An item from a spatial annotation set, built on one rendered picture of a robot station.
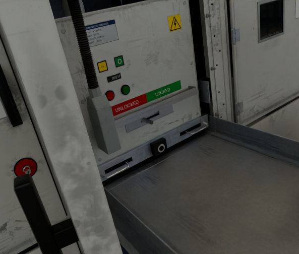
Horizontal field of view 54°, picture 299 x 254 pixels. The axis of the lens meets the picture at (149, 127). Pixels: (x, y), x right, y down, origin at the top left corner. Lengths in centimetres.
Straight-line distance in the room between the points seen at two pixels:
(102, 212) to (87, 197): 2
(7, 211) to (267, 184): 74
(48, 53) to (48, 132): 5
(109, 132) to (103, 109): 7
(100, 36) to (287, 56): 92
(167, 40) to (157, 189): 51
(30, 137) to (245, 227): 60
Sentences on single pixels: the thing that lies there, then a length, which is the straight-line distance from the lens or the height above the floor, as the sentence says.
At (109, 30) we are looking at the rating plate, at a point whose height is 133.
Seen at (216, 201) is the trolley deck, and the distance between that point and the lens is 88.
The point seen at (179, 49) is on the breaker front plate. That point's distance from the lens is 110.
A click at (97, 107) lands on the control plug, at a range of 82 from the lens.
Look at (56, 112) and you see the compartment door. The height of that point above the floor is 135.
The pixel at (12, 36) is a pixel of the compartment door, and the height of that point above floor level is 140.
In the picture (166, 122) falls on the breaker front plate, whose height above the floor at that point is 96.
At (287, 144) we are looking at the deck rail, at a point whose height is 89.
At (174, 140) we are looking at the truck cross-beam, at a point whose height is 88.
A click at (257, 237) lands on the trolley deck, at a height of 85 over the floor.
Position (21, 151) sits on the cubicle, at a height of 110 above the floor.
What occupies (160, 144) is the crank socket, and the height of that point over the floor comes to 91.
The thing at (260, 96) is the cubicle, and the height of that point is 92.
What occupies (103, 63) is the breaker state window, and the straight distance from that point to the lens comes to 93.
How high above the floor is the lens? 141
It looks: 24 degrees down
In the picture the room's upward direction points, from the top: 11 degrees counter-clockwise
